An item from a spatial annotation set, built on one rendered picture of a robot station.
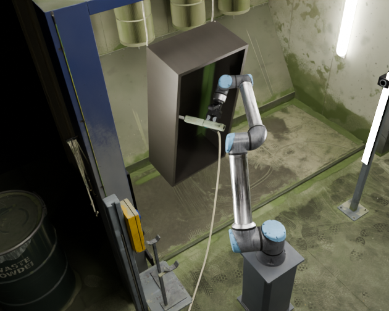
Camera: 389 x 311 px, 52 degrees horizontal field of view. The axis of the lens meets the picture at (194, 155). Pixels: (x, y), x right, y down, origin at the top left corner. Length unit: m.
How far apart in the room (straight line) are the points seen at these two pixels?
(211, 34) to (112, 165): 1.19
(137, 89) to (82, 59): 2.30
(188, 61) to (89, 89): 0.86
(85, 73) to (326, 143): 3.17
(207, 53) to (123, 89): 1.60
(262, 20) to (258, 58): 0.45
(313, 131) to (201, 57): 2.34
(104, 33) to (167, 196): 1.66
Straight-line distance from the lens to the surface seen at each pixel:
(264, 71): 4.88
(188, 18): 3.99
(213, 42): 2.80
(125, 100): 4.11
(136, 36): 3.78
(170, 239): 3.56
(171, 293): 2.40
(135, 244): 1.90
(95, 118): 2.05
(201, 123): 2.86
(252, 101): 2.65
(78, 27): 1.84
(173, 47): 2.73
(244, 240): 2.48
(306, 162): 4.28
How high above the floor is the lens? 2.87
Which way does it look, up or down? 41 degrees down
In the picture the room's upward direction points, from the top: 4 degrees counter-clockwise
